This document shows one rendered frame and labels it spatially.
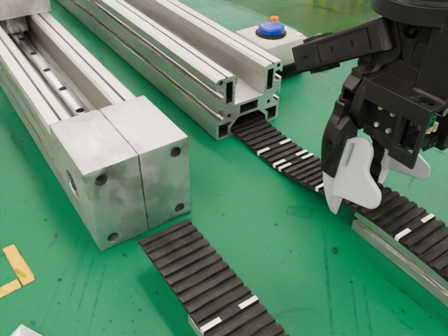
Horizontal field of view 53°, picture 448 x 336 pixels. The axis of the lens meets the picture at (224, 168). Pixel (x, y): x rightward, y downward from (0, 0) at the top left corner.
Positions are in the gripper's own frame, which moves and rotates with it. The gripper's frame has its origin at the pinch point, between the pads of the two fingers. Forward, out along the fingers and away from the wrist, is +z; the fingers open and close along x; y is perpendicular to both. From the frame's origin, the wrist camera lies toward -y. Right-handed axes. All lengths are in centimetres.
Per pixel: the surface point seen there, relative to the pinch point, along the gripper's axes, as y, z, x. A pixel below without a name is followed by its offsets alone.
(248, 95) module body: -18.6, -1.8, 0.8
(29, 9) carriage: -50, -7, -16
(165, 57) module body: -31.5, -3.3, -4.0
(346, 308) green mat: 8.5, 3.0, -9.1
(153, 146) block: -9.1, -6.7, -17.2
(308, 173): -5.4, 1.3, -0.8
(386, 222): 5.7, -0.8, -1.9
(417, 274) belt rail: 10.0, 2.1, -1.9
